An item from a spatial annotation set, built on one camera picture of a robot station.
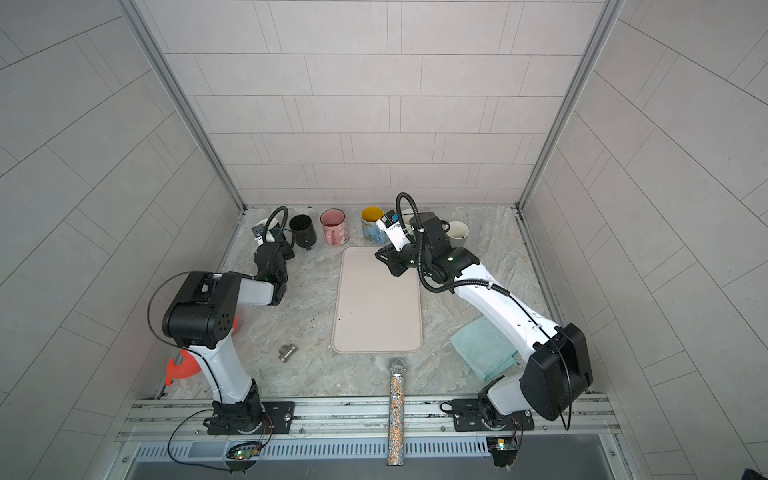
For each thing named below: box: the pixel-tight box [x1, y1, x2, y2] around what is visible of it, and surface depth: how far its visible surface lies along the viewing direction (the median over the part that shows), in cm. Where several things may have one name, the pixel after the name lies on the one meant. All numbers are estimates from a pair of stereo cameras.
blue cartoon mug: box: [360, 206, 388, 245], surface depth 104 cm
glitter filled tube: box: [388, 358, 407, 466], surface depth 71 cm
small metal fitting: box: [278, 344, 297, 363], surface depth 82 cm
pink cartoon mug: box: [320, 208, 349, 246], surface depth 101 cm
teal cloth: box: [448, 316, 518, 381], surface depth 83 cm
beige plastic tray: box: [332, 247, 424, 354], surface depth 91 cm
